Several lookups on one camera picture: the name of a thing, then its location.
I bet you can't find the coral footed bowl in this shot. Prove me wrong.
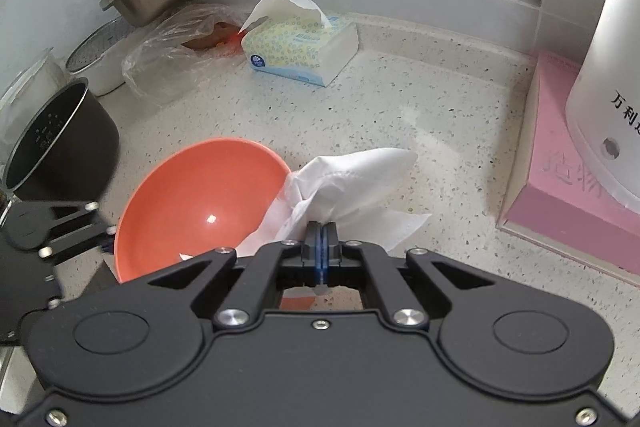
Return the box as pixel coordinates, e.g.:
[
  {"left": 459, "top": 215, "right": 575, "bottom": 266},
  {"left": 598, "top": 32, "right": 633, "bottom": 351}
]
[{"left": 114, "top": 138, "right": 291, "bottom": 283}]

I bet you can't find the white paper tissue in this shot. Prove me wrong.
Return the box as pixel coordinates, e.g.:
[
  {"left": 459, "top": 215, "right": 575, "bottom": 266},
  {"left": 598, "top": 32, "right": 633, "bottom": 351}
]
[{"left": 179, "top": 146, "right": 433, "bottom": 263}]

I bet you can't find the black rice cooker pot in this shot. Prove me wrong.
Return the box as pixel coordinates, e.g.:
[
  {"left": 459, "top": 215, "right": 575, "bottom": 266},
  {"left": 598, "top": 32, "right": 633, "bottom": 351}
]
[{"left": 2, "top": 78, "right": 119, "bottom": 202}]

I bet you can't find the pink box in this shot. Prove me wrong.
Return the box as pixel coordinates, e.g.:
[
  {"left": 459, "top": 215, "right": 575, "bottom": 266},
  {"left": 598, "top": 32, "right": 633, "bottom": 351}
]
[{"left": 497, "top": 52, "right": 639, "bottom": 286}]

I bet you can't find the steel steamer pot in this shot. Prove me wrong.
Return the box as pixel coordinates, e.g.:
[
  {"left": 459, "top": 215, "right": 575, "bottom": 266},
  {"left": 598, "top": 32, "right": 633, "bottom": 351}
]
[{"left": 65, "top": 16, "right": 144, "bottom": 96}]

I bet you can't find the clear plastic bag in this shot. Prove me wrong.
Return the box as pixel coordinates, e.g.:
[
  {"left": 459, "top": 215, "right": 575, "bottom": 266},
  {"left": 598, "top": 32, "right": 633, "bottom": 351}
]
[{"left": 122, "top": 2, "right": 246, "bottom": 105}]

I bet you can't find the tissue pack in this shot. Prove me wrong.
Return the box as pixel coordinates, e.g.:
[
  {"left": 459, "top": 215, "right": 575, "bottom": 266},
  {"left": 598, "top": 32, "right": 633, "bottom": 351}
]
[{"left": 240, "top": 0, "right": 359, "bottom": 87}]

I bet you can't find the white electric kettle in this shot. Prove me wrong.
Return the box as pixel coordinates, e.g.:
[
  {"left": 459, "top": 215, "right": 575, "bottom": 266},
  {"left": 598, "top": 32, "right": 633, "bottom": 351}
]
[{"left": 565, "top": 0, "right": 639, "bottom": 212}]

